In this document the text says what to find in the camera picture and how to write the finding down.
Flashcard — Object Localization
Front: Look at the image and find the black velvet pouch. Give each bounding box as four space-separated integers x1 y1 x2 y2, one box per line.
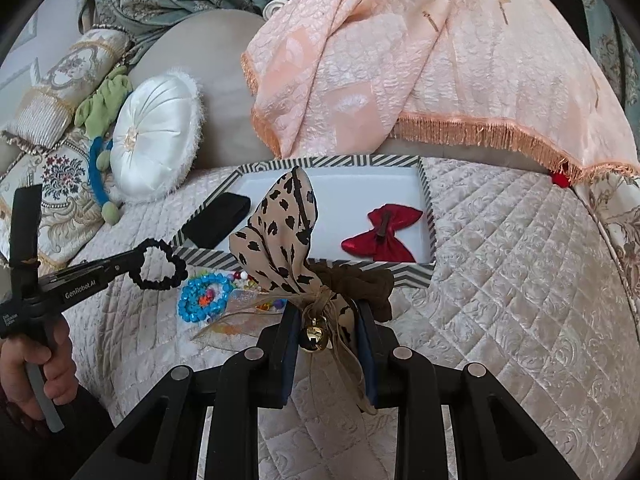
181 192 252 251

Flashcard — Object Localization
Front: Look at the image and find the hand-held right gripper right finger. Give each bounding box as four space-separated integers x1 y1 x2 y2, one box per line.
352 302 583 480

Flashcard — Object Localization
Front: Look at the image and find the sheer organza pouch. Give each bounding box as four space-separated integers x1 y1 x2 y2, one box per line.
192 290 301 353

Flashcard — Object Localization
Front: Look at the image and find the green plush toy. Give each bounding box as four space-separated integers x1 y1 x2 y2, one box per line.
75 65 133 226

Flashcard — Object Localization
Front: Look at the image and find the blue bead bracelet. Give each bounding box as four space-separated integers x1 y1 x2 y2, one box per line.
177 274 235 323

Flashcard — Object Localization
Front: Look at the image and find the person's left hand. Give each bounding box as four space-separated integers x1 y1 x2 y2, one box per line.
0 317 76 421

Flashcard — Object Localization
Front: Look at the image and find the beige floral cushion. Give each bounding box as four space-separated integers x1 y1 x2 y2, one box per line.
572 175 640 316

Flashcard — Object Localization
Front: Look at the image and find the peach fringed blanket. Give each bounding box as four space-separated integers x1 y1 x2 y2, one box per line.
240 0 640 186

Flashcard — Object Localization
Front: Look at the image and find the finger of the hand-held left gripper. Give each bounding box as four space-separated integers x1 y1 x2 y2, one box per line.
102 247 148 281

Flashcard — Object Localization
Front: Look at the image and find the brown scrunchie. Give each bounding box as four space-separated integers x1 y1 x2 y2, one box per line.
307 260 396 323

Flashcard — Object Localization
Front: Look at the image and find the leopard print scarf scrunchie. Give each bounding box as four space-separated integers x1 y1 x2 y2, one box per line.
229 167 378 416

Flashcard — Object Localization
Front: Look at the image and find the red bow hair clip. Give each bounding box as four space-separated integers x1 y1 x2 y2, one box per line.
341 203 423 263

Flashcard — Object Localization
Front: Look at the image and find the beige sofa backrest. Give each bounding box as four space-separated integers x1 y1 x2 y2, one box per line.
127 10 556 173

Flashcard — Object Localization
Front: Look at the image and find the embroidered bolster pillow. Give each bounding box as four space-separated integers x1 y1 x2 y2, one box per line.
0 27 131 148

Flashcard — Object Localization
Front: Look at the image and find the black scrunchie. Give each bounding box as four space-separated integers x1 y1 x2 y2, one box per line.
131 239 188 291

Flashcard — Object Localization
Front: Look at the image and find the cream quilted bedspread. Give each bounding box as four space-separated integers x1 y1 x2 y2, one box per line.
60 155 640 480

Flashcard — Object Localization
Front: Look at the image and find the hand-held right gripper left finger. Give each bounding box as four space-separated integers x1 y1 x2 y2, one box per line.
82 305 303 480

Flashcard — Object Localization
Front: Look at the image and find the multicolour bead bracelet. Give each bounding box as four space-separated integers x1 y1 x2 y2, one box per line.
230 270 291 313

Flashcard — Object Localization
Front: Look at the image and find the embroidered floral square cushion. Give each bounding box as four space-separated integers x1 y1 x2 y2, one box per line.
0 125 118 271

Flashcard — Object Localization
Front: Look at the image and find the striped cardboard box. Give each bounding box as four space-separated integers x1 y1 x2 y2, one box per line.
170 154 437 288

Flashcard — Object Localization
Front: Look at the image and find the white round satin cushion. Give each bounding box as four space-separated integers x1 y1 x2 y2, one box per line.
107 67 206 205

